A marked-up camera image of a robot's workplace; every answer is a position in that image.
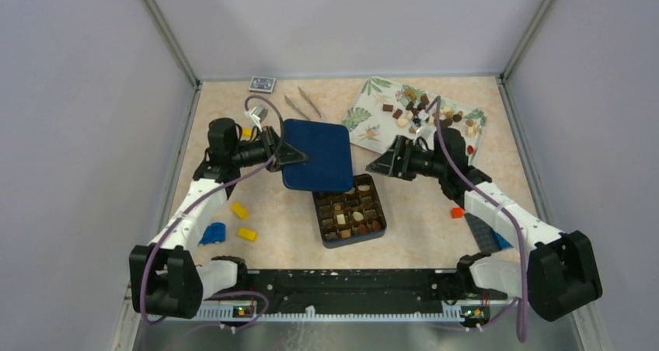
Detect dark blue chocolate box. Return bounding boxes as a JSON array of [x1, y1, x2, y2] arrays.
[[312, 174, 387, 248]]

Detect dark blue box lid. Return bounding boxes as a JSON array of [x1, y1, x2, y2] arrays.
[[282, 119, 354, 193]]

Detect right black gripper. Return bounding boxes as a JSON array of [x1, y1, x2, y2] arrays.
[[366, 135, 446, 182]]

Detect yellow brick upper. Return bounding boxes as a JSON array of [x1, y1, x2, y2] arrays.
[[231, 203, 249, 220]]

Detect grey lego baseplate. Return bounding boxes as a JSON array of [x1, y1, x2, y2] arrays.
[[464, 214, 503, 253]]

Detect yellow brick lower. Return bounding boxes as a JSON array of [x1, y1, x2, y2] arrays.
[[237, 228, 258, 242]]

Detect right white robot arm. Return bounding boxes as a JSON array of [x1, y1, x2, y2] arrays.
[[366, 128, 603, 321]]

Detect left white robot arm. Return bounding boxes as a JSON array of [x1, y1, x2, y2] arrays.
[[129, 118, 309, 323]]

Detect metal serving tongs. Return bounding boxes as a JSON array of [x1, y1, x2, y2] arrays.
[[284, 87, 326, 121]]

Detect playing card deck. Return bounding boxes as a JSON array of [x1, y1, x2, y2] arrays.
[[248, 76, 277, 94]]

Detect orange red cube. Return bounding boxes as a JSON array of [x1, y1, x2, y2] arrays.
[[451, 207, 465, 219]]

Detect blue toy car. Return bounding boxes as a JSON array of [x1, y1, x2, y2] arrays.
[[199, 222, 226, 245]]

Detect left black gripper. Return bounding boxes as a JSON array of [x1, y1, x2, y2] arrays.
[[231, 125, 309, 172]]

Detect blue lego brick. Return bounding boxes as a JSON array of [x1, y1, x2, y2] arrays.
[[494, 232, 513, 250]]

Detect leaf patterned tray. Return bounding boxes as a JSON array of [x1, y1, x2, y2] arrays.
[[341, 77, 488, 163]]

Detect yellow brick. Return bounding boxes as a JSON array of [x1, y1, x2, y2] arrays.
[[231, 203, 249, 220], [237, 228, 258, 242]]

